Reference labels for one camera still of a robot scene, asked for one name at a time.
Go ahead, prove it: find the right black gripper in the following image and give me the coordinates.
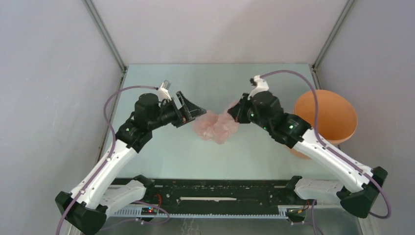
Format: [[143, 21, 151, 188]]
[[228, 94, 271, 133]]

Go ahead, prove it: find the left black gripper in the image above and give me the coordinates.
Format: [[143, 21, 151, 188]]
[[148, 91, 206, 130]]

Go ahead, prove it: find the pink plastic trash bag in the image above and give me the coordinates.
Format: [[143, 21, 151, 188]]
[[193, 100, 240, 144]]

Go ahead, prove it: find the orange trash bin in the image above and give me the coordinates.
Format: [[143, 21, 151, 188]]
[[293, 90, 358, 146]]

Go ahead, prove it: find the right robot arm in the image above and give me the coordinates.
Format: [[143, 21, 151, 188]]
[[228, 91, 388, 218]]

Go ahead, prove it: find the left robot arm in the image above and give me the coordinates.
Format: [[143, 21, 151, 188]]
[[55, 90, 207, 235]]

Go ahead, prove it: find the small electronics board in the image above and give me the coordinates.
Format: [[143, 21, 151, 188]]
[[140, 207, 158, 216]]

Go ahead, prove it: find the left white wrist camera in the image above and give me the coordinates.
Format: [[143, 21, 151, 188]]
[[157, 80, 172, 102]]

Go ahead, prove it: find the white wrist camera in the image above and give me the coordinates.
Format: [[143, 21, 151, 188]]
[[248, 75, 269, 100], [157, 80, 172, 102]]

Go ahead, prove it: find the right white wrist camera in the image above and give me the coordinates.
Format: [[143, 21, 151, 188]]
[[248, 75, 269, 100]]

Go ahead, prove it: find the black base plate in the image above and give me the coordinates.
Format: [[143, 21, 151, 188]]
[[135, 175, 312, 217]]

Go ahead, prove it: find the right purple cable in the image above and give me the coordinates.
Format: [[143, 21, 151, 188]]
[[259, 70, 392, 219]]

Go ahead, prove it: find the purple cable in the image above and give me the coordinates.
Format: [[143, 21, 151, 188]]
[[55, 85, 160, 235], [259, 70, 392, 219]]

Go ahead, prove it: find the aluminium frame rail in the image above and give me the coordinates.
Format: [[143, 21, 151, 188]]
[[107, 185, 345, 220]]

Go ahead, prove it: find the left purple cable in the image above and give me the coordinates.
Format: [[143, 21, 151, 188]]
[[55, 85, 160, 235]]

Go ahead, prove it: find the left corner frame post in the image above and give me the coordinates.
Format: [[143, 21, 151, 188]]
[[82, 0, 127, 73]]

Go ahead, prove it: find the corner frame post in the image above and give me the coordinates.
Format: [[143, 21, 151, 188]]
[[82, 0, 127, 73], [312, 0, 356, 72]]

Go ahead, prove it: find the right corner frame post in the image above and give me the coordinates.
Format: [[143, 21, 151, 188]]
[[312, 0, 356, 72]]

